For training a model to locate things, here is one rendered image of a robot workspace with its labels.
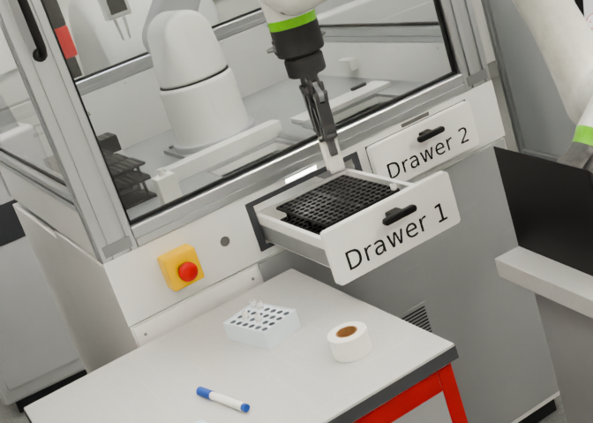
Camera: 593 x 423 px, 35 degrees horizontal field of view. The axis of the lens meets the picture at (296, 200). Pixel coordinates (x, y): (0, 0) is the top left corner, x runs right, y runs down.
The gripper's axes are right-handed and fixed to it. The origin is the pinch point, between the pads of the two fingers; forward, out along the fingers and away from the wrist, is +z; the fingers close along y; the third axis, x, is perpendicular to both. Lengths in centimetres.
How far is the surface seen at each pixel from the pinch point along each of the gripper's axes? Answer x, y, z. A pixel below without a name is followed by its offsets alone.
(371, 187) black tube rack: 7.0, -5.9, 11.4
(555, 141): 137, -200, 88
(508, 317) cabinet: 38, -32, 65
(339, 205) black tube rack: -0.9, -2.9, 11.6
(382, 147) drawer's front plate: 16.2, -23.7, 9.4
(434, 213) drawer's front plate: 14.0, 10.0, 15.3
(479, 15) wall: 185, -373, 57
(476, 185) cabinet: 38, -32, 29
